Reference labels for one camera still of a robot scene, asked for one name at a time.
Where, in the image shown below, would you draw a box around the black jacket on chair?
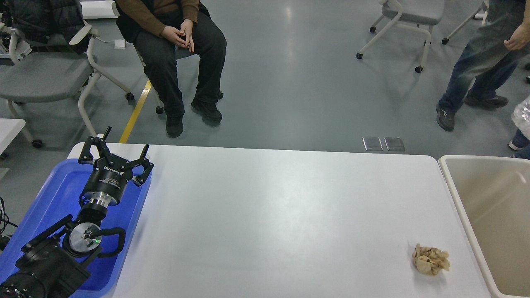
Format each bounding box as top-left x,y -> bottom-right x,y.
6,0 -> 85,46

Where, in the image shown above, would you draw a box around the grey chair at left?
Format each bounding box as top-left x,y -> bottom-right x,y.
0,23 -> 134,137

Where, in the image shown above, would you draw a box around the white power adapter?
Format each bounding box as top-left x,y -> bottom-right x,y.
113,39 -> 127,49

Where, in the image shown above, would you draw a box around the seated person in black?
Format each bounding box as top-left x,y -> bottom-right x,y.
115,0 -> 227,138

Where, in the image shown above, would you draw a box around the grey chair at top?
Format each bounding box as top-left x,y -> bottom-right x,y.
356,0 -> 445,73

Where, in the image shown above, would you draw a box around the white side table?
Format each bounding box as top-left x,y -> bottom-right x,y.
0,118 -> 25,160

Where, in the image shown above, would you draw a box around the crumpled brown paper ball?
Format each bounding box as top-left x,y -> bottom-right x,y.
412,243 -> 451,276

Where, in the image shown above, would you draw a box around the aluminium foil sheet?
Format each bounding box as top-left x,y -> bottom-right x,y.
511,96 -> 530,139

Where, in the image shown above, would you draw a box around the right floor socket plate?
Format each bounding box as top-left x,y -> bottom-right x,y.
384,137 -> 406,151

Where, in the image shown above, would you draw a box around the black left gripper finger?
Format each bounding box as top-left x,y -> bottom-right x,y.
78,127 -> 113,166
122,144 -> 154,187

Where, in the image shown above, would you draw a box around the person in blue jeans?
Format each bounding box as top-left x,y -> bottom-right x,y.
436,0 -> 530,160

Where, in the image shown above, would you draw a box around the floor socket plate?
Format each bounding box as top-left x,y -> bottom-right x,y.
384,137 -> 406,151
363,137 -> 384,151

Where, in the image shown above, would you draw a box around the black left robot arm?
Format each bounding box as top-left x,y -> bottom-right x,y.
1,130 -> 154,298

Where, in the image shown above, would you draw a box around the blue plastic tray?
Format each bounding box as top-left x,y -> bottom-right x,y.
0,159 -> 151,298

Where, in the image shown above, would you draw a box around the grey chair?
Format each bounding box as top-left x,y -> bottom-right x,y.
0,23 -> 134,137
356,0 -> 445,73

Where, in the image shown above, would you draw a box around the left floor socket plate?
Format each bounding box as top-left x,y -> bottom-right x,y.
363,137 -> 384,151

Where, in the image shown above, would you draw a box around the beige plastic bin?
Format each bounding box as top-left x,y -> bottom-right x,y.
438,155 -> 530,298

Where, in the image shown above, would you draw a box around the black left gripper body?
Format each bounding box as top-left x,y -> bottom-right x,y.
80,156 -> 133,206

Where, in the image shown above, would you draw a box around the black cables at left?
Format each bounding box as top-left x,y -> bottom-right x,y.
0,197 -> 18,250

